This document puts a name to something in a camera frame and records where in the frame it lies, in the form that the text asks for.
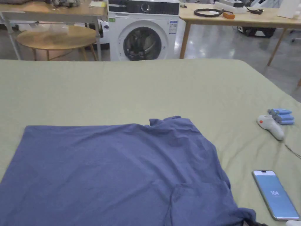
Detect smartphone with blue screen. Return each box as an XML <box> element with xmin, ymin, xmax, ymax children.
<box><xmin>252</xmin><ymin>170</ymin><xmax>300</xmax><ymax>221</ymax></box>

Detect white hand controller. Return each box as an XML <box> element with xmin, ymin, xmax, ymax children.
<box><xmin>256</xmin><ymin>114</ymin><xmax>285</xmax><ymax>141</ymax></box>

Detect dark blue shirt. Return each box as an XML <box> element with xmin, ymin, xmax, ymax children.
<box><xmin>0</xmin><ymin>115</ymin><xmax>257</xmax><ymax>226</ymax></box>

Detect bed with pale green sheet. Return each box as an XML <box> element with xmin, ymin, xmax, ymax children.
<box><xmin>0</xmin><ymin>59</ymin><xmax>301</xmax><ymax>226</ymax></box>

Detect long wooden table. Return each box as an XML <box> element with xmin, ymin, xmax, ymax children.
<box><xmin>179</xmin><ymin>0</ymin><xmax>301</xmax><ymax>66</ymax></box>

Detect white washing machine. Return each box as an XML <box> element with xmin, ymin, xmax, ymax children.
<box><xmin>108</xmin><ymin>0</ymin><xmax>180</xmax><ymax>62</ymax></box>

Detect round wooden table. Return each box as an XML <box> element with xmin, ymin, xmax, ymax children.
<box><xmin>16</xmin><ymin>25</ymin><xmax>99</xmax><ymax>62</ymax></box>

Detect rectangular wooden table grey legs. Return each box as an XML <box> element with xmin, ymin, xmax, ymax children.
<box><xmin>0</xmin><ymin>0</ymin><xmax>108</xmax><ymax>61</ymax></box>

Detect thin black cable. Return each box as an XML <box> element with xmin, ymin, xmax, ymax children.
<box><xmin>283</xmin><ymin>139</ymin><xmax>301</xmax><ymax>159</ymax></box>

